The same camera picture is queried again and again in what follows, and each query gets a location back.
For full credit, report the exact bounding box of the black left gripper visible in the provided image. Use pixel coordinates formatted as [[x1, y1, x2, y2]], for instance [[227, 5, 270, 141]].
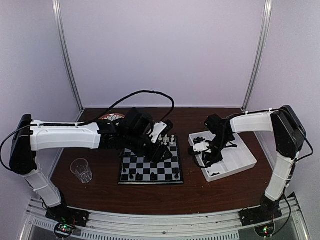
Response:
[[124, 131, 173, 164]]

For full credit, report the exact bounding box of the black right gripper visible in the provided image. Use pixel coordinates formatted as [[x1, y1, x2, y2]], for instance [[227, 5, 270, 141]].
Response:
[[202, 133, 233, 167]]

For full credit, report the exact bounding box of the white plastic tray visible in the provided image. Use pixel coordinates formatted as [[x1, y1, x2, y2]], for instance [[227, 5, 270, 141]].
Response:
[[202, 133, 257, 182]]

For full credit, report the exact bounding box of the black white chessboard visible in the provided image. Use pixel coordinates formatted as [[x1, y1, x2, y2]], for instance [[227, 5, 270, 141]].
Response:
[[118, 135, 184, 185]]

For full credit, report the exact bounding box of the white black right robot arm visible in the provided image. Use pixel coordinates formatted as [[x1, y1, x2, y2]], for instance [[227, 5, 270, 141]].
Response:
[[189, 105, 314, 221]]

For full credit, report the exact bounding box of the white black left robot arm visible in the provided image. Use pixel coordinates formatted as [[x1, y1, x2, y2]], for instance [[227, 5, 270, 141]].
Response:
[[4, 107, 174, 222]]

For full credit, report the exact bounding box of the black chess pieces pile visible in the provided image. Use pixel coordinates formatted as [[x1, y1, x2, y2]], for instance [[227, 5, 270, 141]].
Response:
[[193, 137, 206, 144]]

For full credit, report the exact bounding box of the white chess king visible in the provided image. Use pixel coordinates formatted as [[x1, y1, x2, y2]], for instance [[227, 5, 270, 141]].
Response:
[[163, 134, 169, 145]]

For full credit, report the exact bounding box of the floral ceramic plate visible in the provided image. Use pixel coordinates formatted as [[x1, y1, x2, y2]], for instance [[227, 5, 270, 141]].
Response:
[[99, 113, 125, 121]]

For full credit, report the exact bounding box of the clear drinking glass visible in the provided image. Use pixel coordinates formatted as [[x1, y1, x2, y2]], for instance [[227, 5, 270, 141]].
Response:
[[70, 158, 93, 184]]

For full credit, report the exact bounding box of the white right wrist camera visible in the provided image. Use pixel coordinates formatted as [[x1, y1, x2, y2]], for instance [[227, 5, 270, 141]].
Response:
[[188, 142, 212, 154]]

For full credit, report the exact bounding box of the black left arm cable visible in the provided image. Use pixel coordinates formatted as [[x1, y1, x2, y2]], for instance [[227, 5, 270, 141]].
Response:
[[74, 89, 175, 126]]

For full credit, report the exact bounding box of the front aluminium rail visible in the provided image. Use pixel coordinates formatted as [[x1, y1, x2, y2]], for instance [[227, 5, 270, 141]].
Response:
[[17, 203, 311, 240]]

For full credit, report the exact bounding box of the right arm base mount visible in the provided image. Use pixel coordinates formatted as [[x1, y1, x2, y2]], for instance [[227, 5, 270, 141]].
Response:
[[238, 206, 283, 238]]

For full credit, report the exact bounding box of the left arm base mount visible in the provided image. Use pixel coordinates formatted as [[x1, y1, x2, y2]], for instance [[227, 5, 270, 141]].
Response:
[[45, 208, 90, 239]]

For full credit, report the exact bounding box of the left aluminium frame post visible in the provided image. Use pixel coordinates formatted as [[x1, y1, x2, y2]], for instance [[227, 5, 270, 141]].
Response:
[[52, 0, 84, 112]]

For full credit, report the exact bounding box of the aluminium frame post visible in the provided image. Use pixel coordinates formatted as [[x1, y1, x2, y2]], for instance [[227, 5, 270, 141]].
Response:
[[241, 0, 273, 112], [52, 0, 84, 112]]

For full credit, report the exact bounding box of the right aluminium frame post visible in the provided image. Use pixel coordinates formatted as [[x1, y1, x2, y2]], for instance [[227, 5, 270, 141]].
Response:
[[241, 0, 273, 112]]

